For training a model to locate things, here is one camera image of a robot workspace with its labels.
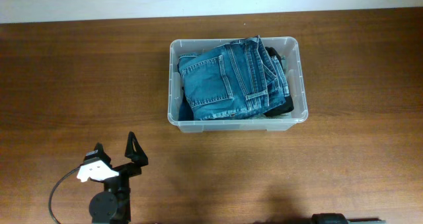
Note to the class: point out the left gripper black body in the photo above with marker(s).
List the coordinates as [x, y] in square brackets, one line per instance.
[120, 185]

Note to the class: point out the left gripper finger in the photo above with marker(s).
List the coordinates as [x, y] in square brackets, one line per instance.
[100, 153]
[134, 151]

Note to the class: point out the teal blue shirt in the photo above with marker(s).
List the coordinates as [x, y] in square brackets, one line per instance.
[185, 111]

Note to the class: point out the dark blue jeans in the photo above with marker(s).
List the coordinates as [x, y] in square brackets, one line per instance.
[232, 81]

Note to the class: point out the light blue jeans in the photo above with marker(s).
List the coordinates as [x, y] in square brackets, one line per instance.
[263, 116]

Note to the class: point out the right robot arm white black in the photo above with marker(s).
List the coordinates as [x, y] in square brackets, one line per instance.
[338, 218]

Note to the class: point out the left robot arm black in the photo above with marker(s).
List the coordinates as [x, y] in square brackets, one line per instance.
[112, 205]

